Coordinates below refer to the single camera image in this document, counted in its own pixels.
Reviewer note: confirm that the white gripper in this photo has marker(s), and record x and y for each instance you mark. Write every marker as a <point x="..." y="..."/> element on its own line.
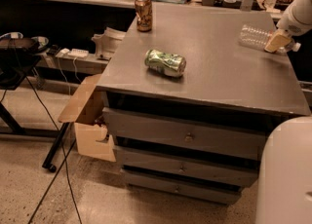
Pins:
<point x="290" y="23"/>

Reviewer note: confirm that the clear plastic water bottle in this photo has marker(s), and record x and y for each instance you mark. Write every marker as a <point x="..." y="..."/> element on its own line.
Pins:
<point x="255" y="38"/>

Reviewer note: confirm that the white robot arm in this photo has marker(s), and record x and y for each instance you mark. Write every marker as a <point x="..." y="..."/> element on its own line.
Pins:
<point x="284" y="184"/>

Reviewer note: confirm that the green soda can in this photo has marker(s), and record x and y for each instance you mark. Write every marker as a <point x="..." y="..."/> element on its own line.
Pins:
<point x="171" y="65"/>

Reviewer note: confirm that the orange soda can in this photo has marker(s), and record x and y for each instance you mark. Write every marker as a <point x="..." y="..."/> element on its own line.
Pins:
<point x="143" y="15"/>

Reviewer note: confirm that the grey drawer cabinet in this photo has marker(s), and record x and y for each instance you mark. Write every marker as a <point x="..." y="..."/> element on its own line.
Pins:
<point x="224" y="84"/>

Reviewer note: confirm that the middle grey drawer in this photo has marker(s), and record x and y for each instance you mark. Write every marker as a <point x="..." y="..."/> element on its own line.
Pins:
<point x="170" y="164"/>

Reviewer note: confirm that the grey drawer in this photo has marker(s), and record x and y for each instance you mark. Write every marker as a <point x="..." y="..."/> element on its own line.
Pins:
<point x="184" y="134"/>
<point x="170" y="164"/>
<point x="178" y="187"/>

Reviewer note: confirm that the top grey drawer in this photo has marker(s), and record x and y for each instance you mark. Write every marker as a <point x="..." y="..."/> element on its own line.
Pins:
<point x="184" y="134"/>

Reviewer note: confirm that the bottom grey drawer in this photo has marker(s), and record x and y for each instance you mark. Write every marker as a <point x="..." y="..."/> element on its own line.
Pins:
<point x="178" y="187"/>

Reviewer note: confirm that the white power strip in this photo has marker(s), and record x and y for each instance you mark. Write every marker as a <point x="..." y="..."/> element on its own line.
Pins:
<point x="78" y="53"/>

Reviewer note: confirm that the open cardboard box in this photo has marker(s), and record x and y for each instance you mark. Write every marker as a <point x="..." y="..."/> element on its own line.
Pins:
<point x="84" y="110"/>

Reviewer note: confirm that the black rolling stand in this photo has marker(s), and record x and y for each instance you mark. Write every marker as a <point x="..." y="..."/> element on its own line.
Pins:
<point x="17" y="58"/>

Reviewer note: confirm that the white plastic bracket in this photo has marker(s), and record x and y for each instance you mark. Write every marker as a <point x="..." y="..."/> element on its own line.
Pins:
<point x="108" y="42"/>

